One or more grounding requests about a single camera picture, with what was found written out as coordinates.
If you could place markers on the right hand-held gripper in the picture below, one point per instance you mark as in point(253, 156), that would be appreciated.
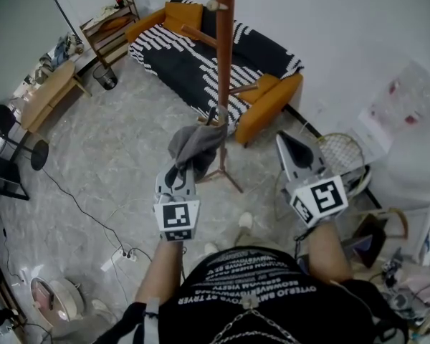
point(320, 199)

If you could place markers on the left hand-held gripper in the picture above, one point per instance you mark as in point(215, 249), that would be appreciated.
point(177, 217)

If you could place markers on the grey cloth garment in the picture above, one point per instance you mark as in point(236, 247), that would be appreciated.
point(195, 145)

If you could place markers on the brown wooden coat rack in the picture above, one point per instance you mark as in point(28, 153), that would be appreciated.
point(224, 66)

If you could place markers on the person's left forearm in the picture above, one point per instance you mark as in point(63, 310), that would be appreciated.
point(161, 271)

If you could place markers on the person's right forearm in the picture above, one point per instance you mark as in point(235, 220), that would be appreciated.
point(328, 253)

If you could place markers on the wooden shelf rack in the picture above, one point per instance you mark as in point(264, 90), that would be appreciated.
point(107, 34)

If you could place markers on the orange sofa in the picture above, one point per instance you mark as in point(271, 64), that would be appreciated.
point(268, 106)

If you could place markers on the person's left white shoe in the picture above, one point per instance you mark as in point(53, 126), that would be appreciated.
point(211, 248)

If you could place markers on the person's white shoe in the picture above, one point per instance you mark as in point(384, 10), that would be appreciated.
point(211, 248)
point(246, 220)

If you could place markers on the white water dispenser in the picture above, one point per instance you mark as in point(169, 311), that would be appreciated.
point(372, 138)

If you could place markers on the person's right white shoe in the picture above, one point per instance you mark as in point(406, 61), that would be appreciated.
point(246, 220)

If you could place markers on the white power strip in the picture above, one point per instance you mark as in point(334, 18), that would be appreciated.
point(123, 254)

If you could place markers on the black and white striped blanket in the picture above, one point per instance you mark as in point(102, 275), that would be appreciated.
point(186, 63)

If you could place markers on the black mesh waste bin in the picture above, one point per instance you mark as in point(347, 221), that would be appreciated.
point(105, 78)

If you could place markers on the black floor fan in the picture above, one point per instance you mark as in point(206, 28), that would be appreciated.
point(39, 154)

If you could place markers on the person's black printed T-shirt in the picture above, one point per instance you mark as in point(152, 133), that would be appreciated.
point(272, 317)

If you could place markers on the light wooden coffee table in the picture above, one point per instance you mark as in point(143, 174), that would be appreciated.
point(46, 97)

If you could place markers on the round white stool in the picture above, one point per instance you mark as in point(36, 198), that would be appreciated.
point(62, 299)

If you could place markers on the red book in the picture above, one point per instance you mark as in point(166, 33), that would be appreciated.
point(43, 294)

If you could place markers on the orange cushion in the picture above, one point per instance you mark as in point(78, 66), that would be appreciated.
point(182, 14)

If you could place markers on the black low table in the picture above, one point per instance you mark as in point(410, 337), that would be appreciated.
point(3, 177)

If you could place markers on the pile of clothes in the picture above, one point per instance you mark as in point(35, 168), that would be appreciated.
point(62, 50)

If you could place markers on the wooden frame chair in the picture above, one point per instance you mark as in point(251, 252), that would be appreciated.
point(371, 242)

